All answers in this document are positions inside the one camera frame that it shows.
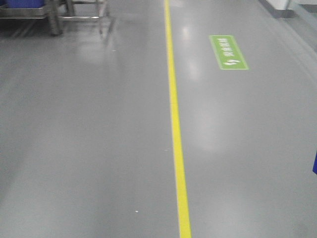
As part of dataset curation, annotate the blue plastic block part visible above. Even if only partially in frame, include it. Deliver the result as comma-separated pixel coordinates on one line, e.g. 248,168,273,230
312,154,317,174

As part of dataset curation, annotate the green floor sign sticker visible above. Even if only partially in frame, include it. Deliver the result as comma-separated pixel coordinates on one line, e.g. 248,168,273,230
209,35,249,70

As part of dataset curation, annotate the stainless steel wheeled cart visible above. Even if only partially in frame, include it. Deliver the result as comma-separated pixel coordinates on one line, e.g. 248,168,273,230
0,0,110,36

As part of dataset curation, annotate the blue bin on cart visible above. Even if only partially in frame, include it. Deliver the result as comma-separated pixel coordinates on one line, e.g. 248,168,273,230
5,0,45,8

